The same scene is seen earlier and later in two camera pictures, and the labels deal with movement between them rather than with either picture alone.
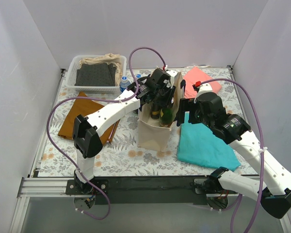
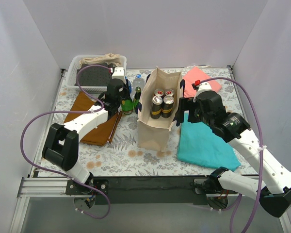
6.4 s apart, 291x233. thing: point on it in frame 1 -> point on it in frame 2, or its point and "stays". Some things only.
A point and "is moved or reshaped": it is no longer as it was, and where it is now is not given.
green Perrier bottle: (166, 116) is moved or reshaped
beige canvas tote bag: (151, 135) stays
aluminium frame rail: (33, 187) stays
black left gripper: (157, 96) -> (125, 89)
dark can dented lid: (155, 110) stays
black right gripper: (184, 110) stays
